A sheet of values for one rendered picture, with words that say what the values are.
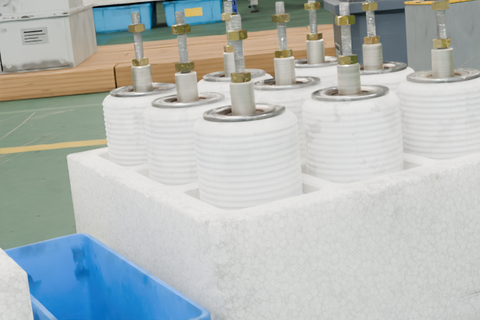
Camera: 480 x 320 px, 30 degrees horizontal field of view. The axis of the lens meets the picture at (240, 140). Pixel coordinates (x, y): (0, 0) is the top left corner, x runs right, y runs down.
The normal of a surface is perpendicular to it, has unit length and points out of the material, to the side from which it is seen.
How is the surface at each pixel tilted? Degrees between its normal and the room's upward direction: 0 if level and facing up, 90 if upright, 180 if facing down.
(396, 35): 90
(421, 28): 90
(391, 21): 90
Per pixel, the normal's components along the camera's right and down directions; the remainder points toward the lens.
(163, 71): 0.02, 0.20
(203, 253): -0.87, 0.18
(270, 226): 0.48, 0.14
